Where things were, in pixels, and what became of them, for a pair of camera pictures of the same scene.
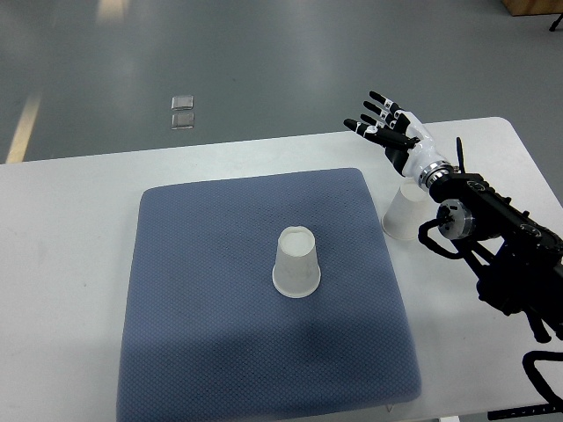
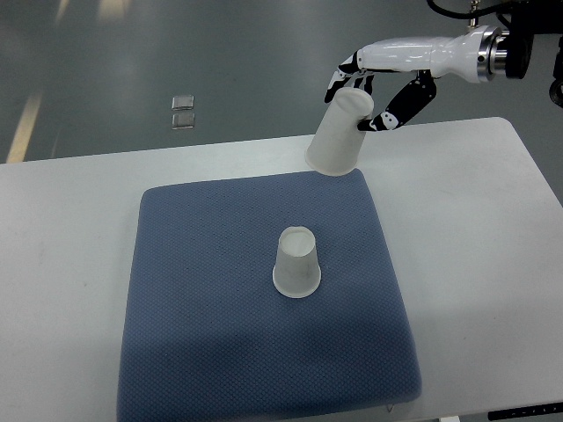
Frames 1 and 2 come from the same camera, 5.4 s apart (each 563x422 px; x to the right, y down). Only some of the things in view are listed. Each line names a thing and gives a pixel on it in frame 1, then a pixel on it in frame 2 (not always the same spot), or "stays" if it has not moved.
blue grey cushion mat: (206, 338) stays
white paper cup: (403, 217) to (335, 146)
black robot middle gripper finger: (391, 125) to (352, 67)
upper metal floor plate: (183, 102) stays
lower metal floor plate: (183, 120) stays
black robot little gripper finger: (391, 105) to (368, 85)
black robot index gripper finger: (360, 128) to (330, 92)
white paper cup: (296, 272) stays
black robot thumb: (391, 137) to (413, 97)
